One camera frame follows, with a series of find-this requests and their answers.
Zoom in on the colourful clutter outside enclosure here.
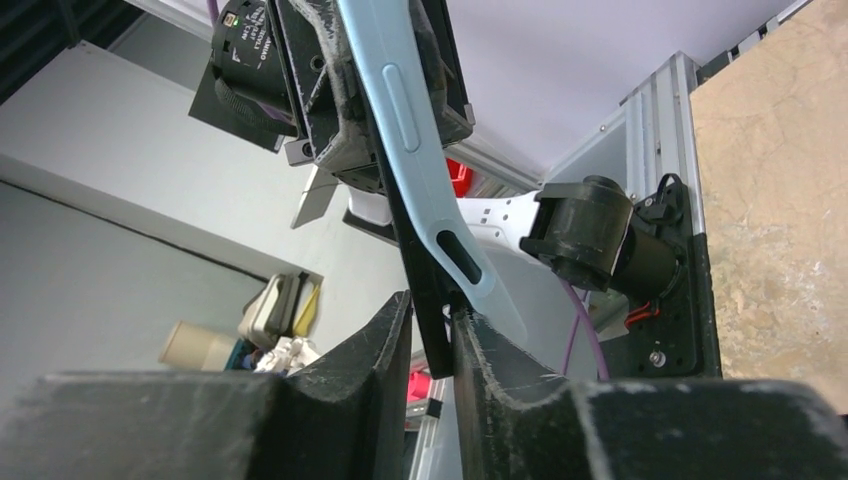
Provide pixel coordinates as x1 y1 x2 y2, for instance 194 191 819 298
224 271 322 376

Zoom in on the light blue phone case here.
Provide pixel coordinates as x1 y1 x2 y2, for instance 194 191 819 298
339 1 528 345

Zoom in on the phone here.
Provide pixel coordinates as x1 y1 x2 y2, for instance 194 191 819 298
355 74 454 379

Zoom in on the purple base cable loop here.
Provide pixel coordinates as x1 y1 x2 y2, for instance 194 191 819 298
559 278 611 382

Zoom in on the beige paper cup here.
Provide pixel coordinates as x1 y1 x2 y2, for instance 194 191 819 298
158 321 237 371

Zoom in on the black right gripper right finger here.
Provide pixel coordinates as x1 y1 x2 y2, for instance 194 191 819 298
451 307 847 479

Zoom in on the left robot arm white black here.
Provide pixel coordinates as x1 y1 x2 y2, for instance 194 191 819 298
210 1 690 301

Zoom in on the aluminium frame rail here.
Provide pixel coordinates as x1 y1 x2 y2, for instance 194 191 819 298
404 0 816 480

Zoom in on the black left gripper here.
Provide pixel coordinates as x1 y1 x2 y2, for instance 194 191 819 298
210 0 474 174

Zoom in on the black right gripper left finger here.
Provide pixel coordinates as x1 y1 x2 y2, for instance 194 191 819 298
1 291 412 479

